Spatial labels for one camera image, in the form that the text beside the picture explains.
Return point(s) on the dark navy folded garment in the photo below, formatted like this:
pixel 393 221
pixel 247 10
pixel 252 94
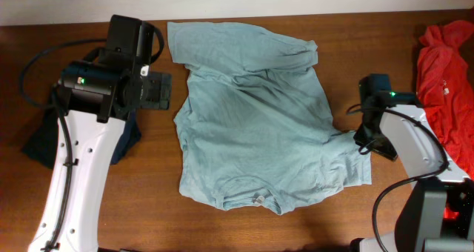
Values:
pixel 42 144

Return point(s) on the light blue t-shirt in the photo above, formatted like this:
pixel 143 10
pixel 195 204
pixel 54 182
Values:
pixel 256 128

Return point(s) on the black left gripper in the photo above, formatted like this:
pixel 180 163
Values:
pixel 160 84

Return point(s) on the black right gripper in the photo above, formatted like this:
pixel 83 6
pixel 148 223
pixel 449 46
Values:
pixel 387 151

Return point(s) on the red t-shirt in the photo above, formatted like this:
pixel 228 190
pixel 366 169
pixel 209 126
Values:
pixel 443 89

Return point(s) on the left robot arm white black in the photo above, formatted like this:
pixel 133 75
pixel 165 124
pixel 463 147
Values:
pixel 95 98

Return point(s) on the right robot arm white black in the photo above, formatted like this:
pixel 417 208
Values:
pixel 438 215

